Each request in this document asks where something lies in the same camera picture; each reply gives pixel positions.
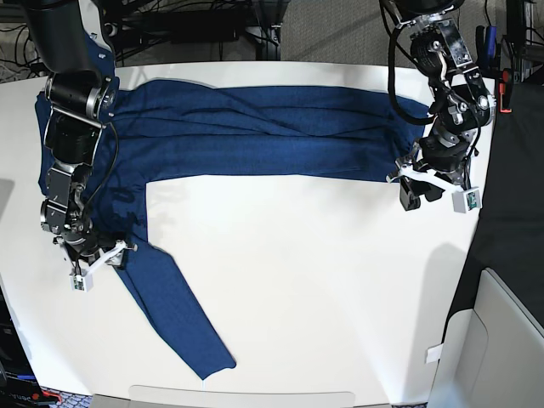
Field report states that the blue long-sleeve shirt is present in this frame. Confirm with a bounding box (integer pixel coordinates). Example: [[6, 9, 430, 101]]
[[34, 78, 434, 382]]

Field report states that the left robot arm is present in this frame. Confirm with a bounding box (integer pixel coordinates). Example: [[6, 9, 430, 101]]
[[379, 1, 496, 213]]

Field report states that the black box red button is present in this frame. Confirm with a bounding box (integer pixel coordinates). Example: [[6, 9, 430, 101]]
[[1, 377, 63, 407]]

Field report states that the blue handled tool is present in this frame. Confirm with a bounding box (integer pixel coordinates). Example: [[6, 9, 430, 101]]
[[484, 25, 496, 65]]

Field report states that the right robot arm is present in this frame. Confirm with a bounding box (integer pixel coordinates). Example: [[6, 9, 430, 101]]
[[21, 1, 128, 278]]

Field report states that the beige plastic bin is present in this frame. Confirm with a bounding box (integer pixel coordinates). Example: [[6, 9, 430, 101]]
[[428, 269, 543, 407]]

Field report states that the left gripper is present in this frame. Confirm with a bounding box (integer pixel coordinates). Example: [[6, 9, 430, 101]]
[[394, 131, 475, 212]]

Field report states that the red and black clamp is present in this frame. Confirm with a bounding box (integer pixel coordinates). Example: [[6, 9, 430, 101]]
[[498, 68, 514, 114]]

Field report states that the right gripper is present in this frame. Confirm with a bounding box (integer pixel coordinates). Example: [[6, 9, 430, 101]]
[[53, 227, 128, 270]]

